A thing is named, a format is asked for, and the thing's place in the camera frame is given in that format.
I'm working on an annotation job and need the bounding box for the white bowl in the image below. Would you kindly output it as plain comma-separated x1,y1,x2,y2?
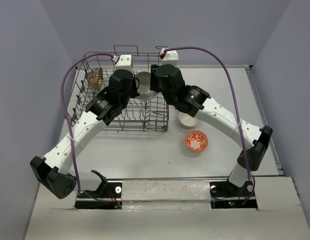
178,112,199,128
135,71,157,101

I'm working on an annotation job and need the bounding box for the brown glazed bowl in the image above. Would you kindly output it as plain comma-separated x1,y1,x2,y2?
86,67,103,90

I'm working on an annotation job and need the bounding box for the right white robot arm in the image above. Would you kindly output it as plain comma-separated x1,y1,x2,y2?
150,64,273,196

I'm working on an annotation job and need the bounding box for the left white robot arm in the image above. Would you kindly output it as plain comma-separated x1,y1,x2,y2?
30,69,138,199

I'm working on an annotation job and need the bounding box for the orange floral bowl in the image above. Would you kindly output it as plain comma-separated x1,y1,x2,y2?
184,130,209,152

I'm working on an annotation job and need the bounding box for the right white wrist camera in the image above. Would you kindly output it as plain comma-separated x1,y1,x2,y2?
159,48,179,67

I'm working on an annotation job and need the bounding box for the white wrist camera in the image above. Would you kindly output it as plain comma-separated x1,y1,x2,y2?
114,54,134,74
159,48,179,67

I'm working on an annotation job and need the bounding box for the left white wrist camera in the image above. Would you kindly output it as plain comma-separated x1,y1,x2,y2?
114,54,134,74

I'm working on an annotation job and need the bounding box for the grey wire dish rack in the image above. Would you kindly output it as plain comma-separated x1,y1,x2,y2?
67,45,169,133

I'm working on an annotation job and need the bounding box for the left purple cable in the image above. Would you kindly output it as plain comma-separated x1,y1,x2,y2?
60,51,121,206

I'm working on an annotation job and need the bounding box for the purple cable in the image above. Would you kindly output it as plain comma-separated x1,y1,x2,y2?
60,51,121,206
158,46,256,206

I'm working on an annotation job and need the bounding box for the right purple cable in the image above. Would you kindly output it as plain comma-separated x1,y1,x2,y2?
158,46,256,206

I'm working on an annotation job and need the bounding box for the metal rail bar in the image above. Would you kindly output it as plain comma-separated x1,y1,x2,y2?
107,176,228,181

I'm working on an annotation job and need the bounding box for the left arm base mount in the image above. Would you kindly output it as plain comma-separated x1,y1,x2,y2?
74,170,123,210

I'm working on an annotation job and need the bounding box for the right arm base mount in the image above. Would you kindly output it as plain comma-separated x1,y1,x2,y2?
209,180,258,210

